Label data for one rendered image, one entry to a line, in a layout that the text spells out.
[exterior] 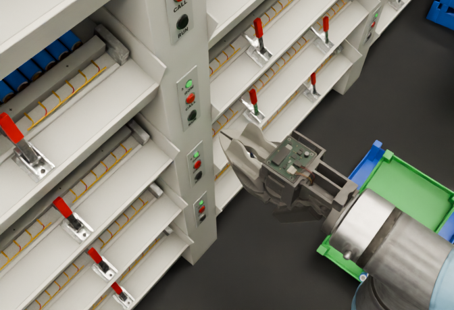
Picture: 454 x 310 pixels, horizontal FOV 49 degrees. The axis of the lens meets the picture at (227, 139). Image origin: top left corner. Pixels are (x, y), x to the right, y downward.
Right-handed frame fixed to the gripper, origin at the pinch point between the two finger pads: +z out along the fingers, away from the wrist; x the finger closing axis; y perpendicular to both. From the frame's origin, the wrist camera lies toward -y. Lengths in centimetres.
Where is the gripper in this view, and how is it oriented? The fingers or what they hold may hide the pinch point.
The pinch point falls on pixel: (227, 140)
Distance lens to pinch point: 73.9
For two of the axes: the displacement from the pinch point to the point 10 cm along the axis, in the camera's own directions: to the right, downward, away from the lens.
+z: -7.7, -5.4, 3.4
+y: 0.0, -5.3, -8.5
